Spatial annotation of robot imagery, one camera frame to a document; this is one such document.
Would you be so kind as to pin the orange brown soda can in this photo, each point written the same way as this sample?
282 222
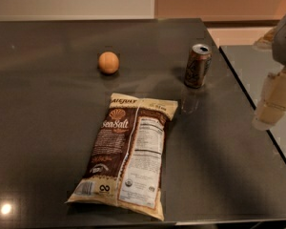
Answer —
199 62

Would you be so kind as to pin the brown sea salt chip bag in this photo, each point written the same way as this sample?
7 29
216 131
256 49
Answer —
124 169

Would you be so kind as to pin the orange ball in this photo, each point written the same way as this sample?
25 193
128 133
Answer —
108 63

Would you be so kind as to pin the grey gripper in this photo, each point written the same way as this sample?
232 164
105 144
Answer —
285 40

